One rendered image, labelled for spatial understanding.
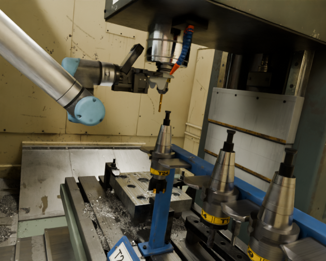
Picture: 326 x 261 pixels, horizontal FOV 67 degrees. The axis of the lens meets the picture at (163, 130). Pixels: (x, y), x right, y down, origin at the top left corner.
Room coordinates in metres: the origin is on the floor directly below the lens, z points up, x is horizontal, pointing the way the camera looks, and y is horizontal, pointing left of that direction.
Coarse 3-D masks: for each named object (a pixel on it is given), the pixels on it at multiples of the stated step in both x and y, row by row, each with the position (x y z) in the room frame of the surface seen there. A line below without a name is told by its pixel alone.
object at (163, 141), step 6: (162, 126) 0.59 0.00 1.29; (168, 126) 0.59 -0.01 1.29; (162, 132) 0.59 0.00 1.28; (168, 132) 0.59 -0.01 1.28; (162, 138) 0.58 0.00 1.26; (168, 138) 0.59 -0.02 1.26; (156, 144) 0.59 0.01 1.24; (162, 144) 0.58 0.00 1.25; (168, 144) 0.59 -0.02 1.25; (156, 150) 0.59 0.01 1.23; (162, 150) 0.58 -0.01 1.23; (168, 150) 0.59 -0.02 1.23
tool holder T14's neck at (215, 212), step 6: (204, 204) 0.40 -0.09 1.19; (210, 204) 0.39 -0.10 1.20; (204, 210) 0.40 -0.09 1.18; (210, 210) 0.39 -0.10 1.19; (216, 210) 0.39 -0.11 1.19; (222, 210) 0.38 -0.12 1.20; (216, 216) 0.39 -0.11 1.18; (222, 216) 0.39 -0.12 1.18; (228, 216) 0.39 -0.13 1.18; (210, 222) 0.39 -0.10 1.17
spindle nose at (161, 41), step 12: (156, 24) 0.84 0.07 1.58; (168, 24) 0.83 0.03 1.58; (156, 36) 0.84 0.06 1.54; (168, 36) 0.83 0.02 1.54; (180, 36) 0.84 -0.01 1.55; (156, 48) 0.84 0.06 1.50; (168, 48) 0.83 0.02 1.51; (180, 48) 0.84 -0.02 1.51; (144, 60) 0.88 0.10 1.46; (156, 60) 0.84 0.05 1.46; (168, 60) 0.83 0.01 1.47
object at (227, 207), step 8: (240, 200) 0.39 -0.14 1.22; (248, 200) 0.39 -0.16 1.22; (224, 208) 0.35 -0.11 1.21; (232, 208) 0.35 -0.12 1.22; (240, 208) 0.36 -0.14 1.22; (248, 208) 0.36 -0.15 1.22; (256, 208) 0.37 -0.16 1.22; (232, 216) 0.34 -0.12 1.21; (240, 216) 0.33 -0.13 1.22; (248, 216) 0.34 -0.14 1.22
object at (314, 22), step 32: (128, 0) 0.69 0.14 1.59; (160, 0) 0.62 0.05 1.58; (192, 0) 0.59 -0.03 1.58; (224, 0) 0.60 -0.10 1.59; (256, 0) 0.65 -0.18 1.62; (288, 0) 0.71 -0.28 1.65; (320, 0) 0.77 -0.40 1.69; (224, 32) 0.83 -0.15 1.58; (256, 32) 0.78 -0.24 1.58; (288, 32) 0.73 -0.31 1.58; (320, 32) 0.79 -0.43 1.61
